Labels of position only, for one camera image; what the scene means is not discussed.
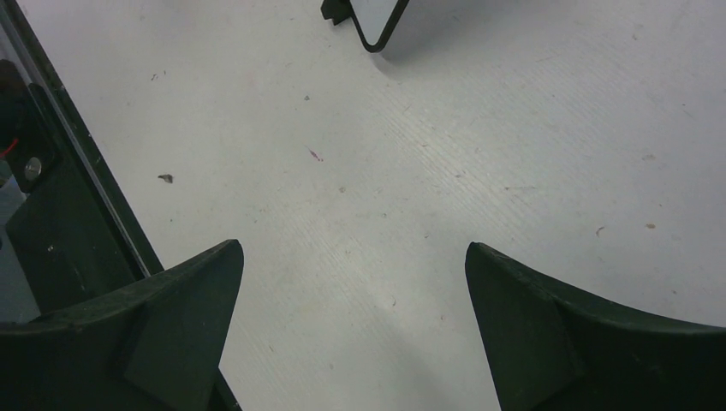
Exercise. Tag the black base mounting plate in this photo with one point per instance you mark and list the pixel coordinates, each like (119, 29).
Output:
(73, 237)

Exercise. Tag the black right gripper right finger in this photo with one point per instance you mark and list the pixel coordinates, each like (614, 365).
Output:
(552, 346)

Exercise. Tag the black framed whiteboard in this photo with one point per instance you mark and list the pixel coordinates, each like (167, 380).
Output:
(374, 20)

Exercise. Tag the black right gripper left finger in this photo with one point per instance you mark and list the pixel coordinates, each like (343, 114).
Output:
(155, 344)

